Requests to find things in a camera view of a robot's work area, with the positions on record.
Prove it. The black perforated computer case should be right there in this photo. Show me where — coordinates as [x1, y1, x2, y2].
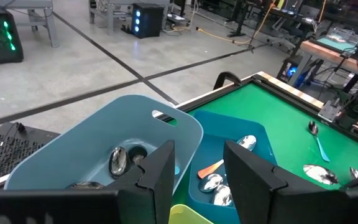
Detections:
[0, 122, 60, 187]

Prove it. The wooden-edged neighbouring table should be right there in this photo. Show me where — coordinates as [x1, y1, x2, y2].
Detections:
[300, 26, 358, 82]

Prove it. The silver metal bracket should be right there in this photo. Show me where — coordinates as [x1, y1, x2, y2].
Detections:
[318, 98, 343, 123]

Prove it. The black aluminium table frame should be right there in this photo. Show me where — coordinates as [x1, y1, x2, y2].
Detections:
[152, 73, 358, 147]

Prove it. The yellow-green plastic tray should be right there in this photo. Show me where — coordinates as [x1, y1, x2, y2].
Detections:
[168, 203, 214, 224]

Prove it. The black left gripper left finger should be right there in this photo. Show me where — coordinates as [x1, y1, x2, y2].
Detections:
[106, 140, 176, 224]

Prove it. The orange floor cable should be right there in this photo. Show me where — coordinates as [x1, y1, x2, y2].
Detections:
[196, 1, 276, 45]

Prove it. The black computer with blue lights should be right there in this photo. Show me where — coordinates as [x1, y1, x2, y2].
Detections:
[277, 55, 312, 88]
[131, 2, 165, 40]

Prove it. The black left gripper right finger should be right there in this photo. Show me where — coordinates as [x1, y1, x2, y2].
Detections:
[224, 141, 288, 224]

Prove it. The grey-blue plastic bin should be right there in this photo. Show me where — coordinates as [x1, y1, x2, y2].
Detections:
[4, 95, 204, 200]

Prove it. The dark blue plastic tray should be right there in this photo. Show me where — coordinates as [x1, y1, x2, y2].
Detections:
[172, 109, 278, 224]

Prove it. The pile of loose spoons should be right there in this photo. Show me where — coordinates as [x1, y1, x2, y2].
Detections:
[166, 82, 358, 206]

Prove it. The black curved camera mount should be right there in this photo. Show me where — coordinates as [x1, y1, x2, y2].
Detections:
[213, 71, 242, 91]

